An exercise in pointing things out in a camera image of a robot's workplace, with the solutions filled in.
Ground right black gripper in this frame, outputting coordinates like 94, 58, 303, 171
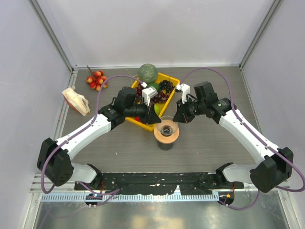
173, 96, 206, 124

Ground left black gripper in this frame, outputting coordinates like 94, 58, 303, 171
125, 99, 161, 125

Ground clear glass ribbed dripper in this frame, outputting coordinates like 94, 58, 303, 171
156, 115, 178, 137

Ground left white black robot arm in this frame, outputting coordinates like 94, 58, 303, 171
37, 87, 161, 190

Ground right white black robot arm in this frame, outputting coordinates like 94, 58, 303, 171
173, 82, 293, 193

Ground light green apple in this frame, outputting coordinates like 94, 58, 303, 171
154, 104, 161, 115

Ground yellow plastic tray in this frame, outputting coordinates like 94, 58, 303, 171
125, 73, 180, 132

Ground red grape bunch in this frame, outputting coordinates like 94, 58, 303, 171
136, 84, 169, 104

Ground dark green lime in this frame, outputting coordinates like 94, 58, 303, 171
147, 82, 160, 92

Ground black grape bunch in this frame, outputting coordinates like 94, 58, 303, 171
159, 80, 175, 94

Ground green melon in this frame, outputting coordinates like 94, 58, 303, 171
138, 63, 158, 83

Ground red yellow cherry bunch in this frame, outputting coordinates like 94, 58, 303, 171
85, 66, 108, 92

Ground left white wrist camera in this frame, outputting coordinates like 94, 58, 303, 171
142, 83, 158, 106

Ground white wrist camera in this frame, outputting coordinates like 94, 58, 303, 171
142, 83, 158, 106
175, 83, 190, 104

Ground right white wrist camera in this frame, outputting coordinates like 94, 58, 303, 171
175, 83, 190, 104

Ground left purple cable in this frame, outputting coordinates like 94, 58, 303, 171
41, 74, 147, 206

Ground purple cable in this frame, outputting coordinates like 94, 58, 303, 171
180, 67, 305, 211
41, 74, 147, 206

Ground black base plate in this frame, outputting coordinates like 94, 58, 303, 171
85, 172, 244, 196

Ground white slotted cable duct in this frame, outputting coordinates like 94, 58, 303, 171
41, 192, 219, 202

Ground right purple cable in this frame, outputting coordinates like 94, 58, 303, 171
180, 67, 305, 211

